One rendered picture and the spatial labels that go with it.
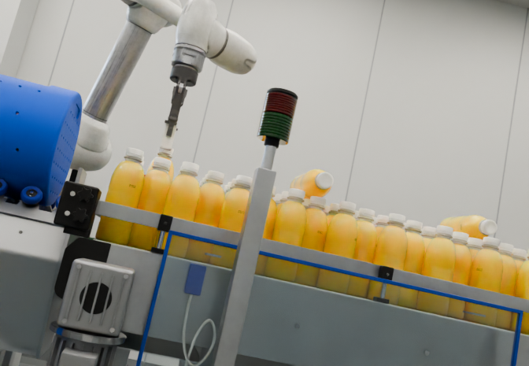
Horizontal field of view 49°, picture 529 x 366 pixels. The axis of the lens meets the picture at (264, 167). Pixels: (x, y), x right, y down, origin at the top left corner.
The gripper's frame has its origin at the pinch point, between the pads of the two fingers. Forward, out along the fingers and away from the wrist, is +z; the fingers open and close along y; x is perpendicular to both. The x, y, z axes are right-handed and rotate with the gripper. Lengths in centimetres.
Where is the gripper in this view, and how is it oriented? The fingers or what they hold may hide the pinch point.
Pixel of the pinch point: (168, 138)
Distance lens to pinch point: 161.3
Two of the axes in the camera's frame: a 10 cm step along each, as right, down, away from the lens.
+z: -2.1, 9.6, -1.7
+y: 1.9, -1.3, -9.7
